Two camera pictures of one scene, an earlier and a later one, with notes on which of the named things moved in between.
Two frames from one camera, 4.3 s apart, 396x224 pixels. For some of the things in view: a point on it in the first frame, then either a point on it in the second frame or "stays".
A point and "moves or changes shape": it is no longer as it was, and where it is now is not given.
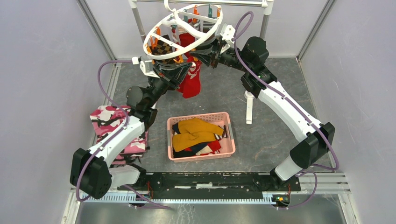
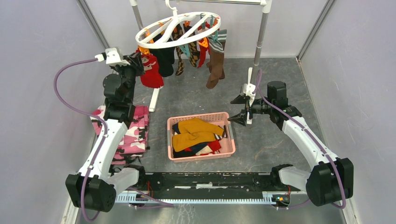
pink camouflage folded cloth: [107, 121] stays
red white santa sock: [186, 39] -> [203, 50]
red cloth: [191, 85] moves or changes shape
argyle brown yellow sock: [161, 48] -> [177, 33]
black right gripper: [205, 54] -> [240, 118]
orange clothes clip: [153, 44] -> [144, 50]
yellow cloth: [194, 131] stays
